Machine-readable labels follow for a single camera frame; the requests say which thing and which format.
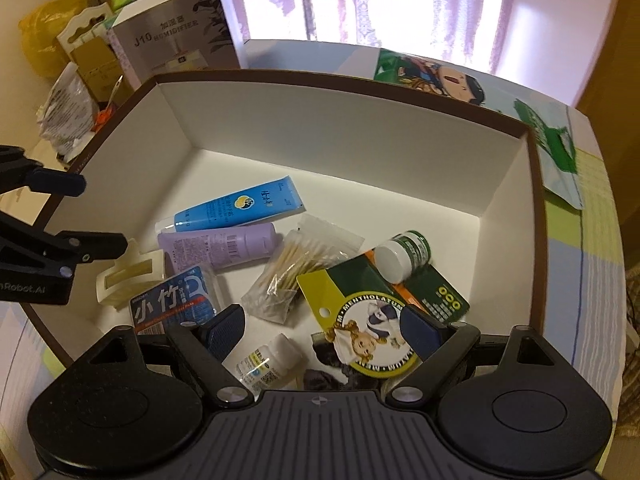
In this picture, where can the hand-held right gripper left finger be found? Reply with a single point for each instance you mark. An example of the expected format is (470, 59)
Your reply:
(225, 331)

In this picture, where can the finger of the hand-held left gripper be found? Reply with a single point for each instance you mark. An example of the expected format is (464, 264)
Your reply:
(95, 245)
(55, 182)

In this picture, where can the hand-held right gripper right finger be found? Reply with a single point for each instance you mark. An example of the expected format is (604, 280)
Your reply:
(420, 331)

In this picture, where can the cream hair claw clip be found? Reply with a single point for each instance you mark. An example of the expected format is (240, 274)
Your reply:
(130, 272)

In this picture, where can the white pill bottle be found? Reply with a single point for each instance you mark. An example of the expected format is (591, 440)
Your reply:
(265, 362)

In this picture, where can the blue floss pick package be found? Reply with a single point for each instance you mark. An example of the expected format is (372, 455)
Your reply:
(172, 302)

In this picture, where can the green yellow card package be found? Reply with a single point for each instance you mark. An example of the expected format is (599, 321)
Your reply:
(360, 310)

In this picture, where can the green jar with white lid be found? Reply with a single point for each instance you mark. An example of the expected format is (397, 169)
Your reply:
(402, 255)

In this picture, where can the purple bottle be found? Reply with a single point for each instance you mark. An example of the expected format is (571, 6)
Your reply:
(220, 245)

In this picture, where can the bag of cotton swabs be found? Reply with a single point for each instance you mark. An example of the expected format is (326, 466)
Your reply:
(300, 265)

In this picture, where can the dark hair scrunchie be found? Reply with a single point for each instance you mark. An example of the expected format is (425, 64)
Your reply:
(330, 377)

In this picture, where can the blue tube with white cap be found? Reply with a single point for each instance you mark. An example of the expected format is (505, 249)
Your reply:
(235, 205)

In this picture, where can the brown box with white inside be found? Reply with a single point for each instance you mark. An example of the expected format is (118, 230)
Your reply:
(350, 170)

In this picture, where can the clear plastic bag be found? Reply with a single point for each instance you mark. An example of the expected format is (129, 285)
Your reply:
(67, 110)

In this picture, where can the orange small pieces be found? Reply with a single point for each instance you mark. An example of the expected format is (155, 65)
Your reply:
(101, 114)

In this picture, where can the cardboard box with white card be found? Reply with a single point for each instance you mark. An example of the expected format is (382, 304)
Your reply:
(90, 55)

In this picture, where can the yellow plastic bag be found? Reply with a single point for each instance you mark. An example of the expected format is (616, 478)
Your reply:
(47, 30)

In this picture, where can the grey humidifier box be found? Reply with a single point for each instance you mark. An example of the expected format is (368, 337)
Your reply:
(170, 35)

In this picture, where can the green white tissue box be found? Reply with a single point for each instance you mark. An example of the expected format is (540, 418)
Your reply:
(122, 0)

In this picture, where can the green white pouch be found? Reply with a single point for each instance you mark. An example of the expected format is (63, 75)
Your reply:
(552, 150)

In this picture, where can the cartoon print packet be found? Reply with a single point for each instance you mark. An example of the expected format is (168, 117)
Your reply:
(435, 77)

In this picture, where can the pink curtain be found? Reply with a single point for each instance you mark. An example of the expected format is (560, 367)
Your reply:
(400, 0)

